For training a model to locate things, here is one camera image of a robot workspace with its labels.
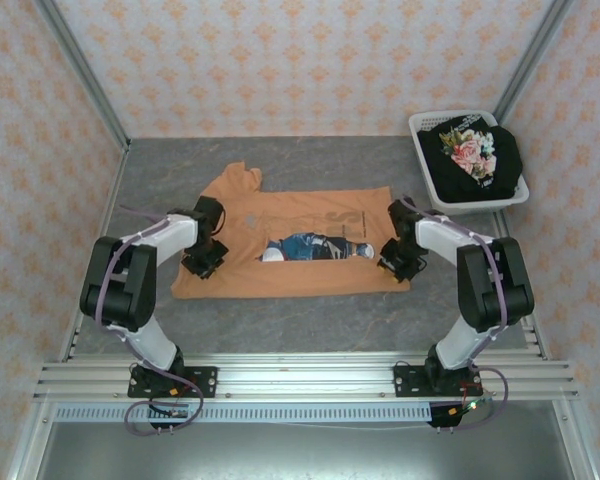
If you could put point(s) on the orange printed t-shirt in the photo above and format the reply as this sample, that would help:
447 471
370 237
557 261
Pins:
305 280

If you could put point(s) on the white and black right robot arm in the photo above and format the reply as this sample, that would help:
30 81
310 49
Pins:
495 285

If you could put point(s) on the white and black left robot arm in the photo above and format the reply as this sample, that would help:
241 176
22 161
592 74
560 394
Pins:
125 280

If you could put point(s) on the black floral print t-shirt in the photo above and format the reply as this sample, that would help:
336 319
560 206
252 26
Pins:
502 170

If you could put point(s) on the white plastic basket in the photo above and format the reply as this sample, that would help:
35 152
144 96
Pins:
422 122

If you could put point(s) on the small circuit board with led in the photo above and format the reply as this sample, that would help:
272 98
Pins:
472 404

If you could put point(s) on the steel sheet panel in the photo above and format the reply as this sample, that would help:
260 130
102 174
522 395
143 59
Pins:
300 455

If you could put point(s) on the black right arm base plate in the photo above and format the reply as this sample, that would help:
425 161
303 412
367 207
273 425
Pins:
407 382

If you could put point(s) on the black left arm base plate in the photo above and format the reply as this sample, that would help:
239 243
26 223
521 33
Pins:
205 382

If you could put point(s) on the aluminium mounting rail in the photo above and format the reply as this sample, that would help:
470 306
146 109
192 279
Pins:
305 380

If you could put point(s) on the aluminium frame post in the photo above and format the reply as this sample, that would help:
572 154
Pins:
535 55
80 70

